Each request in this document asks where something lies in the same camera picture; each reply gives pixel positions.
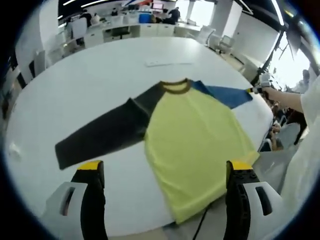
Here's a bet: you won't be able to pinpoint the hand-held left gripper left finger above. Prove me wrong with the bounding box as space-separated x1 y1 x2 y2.
41 159 109 240

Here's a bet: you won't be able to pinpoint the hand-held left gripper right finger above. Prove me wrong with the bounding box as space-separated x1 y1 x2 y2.
224 159 285 240

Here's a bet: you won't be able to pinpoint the yellow garment grey blue sleeves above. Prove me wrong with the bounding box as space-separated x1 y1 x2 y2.
54 77 261 225

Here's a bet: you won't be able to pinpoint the person's right hand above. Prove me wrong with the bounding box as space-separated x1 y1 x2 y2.
263 86 276 101

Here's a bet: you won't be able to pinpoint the grey mesh chair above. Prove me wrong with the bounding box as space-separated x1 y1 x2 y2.
162 149 288 240

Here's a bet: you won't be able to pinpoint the white office chair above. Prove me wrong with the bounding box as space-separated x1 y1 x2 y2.
219 34 236 54
199 26 216 45

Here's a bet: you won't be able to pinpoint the white ceiling light strip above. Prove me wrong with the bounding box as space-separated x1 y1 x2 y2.
271 0 286 26

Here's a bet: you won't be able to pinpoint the person's white shirt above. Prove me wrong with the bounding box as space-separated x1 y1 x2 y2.
279 74 320 240

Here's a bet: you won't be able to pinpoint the white table slot cover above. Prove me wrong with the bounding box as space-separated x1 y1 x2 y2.
145 59 195 67

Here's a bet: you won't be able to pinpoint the white desk row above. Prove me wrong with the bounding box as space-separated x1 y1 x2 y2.
57 22 201 51

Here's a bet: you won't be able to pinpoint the black office chair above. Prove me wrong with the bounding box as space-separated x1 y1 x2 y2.
111 26 130 40

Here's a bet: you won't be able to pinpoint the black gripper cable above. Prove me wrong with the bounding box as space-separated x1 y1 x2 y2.
191 206 209 240

